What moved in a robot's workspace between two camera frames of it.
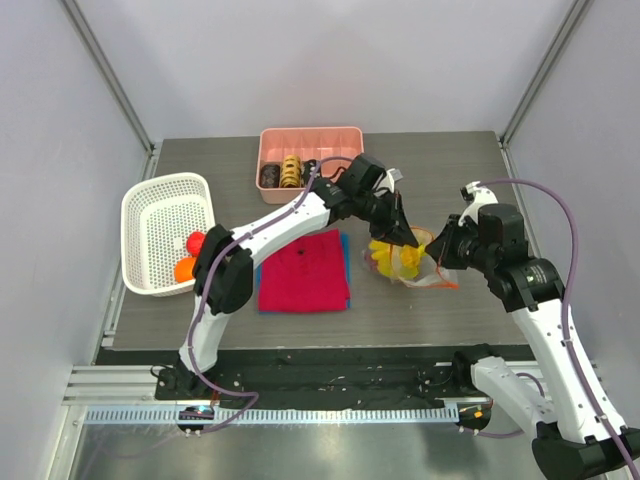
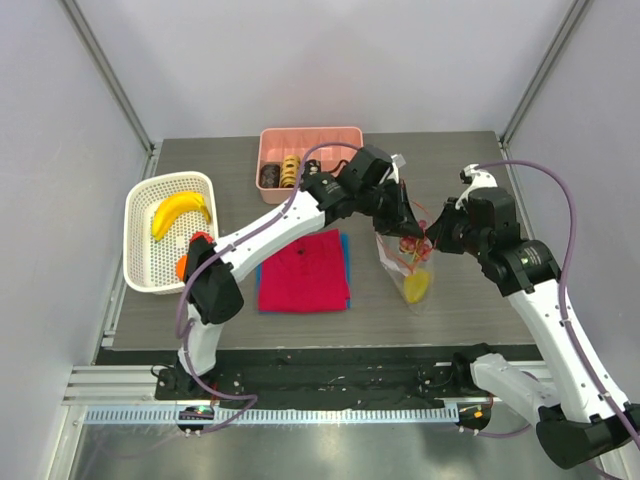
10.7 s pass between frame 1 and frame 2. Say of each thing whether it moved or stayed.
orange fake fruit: stayed
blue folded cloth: stayed
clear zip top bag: moved
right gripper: moved
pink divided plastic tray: stayed
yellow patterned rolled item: stayed
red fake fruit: stayed
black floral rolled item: stayed
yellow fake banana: moved
